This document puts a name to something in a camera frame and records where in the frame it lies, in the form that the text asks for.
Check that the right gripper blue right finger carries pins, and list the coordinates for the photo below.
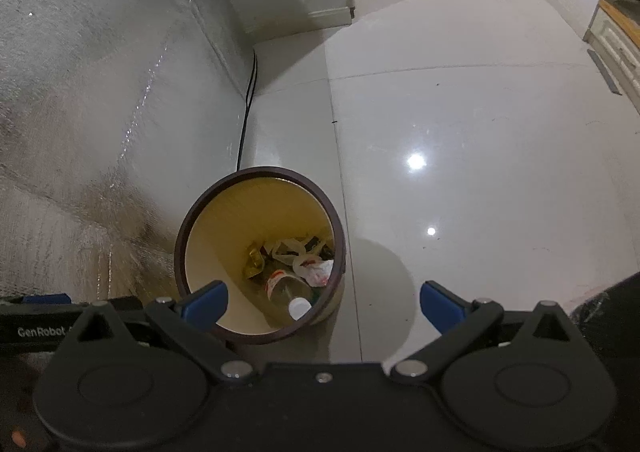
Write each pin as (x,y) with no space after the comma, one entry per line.
(442,308)

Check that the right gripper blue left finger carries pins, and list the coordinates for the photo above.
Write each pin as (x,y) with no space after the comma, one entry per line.
(205,307)

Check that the gold foil wrapper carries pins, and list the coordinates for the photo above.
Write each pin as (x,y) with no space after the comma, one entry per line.
(255,263)

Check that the clear plastic bottle red label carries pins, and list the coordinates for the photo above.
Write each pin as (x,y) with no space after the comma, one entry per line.
(290,295)

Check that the white plastic bag red print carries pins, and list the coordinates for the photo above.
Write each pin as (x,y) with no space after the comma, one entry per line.
(311,259)

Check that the round brown trash bin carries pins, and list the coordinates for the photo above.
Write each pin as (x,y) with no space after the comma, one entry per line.
(261,205)

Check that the white kitchen cabinets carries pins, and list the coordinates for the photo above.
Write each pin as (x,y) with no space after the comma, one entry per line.
(614,36)

